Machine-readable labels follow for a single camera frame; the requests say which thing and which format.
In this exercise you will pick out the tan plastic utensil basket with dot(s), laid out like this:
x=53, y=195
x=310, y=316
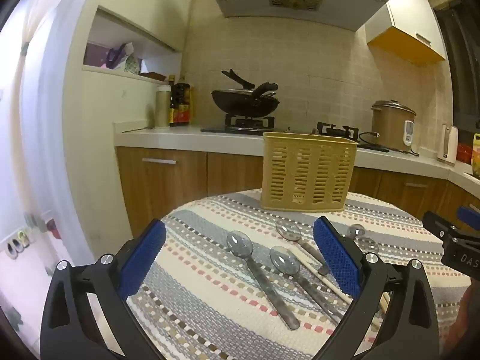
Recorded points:
x=306, y=172

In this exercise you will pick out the white wall cabinet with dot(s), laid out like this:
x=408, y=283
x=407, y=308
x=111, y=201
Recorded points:
x=409, y=30

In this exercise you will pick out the white cylindrical canister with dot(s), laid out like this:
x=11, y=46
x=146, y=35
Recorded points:
x=162, y=106

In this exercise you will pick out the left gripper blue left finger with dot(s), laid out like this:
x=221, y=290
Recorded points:
x=68, y=327

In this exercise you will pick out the brown rice cooker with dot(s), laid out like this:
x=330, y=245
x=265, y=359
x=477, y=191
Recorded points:
x=393, y=125

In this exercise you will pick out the slim dark sauce bottle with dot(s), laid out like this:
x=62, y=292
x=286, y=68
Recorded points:
x=172, y=114

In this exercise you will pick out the striped woven tablecloth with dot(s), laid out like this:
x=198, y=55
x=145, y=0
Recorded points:
x=199, y=301

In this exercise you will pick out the white electric kettle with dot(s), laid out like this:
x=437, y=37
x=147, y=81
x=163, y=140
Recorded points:
x=448, y=144

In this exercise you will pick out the black wok with utensils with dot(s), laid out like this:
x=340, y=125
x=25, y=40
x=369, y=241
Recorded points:
x=248, y=101

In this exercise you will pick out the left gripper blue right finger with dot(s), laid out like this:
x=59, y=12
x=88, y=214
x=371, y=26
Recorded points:
x=410, y=326

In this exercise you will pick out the white kitchen countertop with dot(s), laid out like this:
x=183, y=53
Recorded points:
x=192, y=138

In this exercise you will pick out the dark soy sauce bottle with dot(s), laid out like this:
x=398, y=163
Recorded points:
x=183, y=97

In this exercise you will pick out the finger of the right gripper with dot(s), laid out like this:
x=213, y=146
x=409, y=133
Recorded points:
x=435, y=224
x=469, y=216

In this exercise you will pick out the purple and white bag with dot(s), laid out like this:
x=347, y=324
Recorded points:
x=124, y=59

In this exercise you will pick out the person's right hand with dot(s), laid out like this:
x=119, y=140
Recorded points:
x=464, y=333

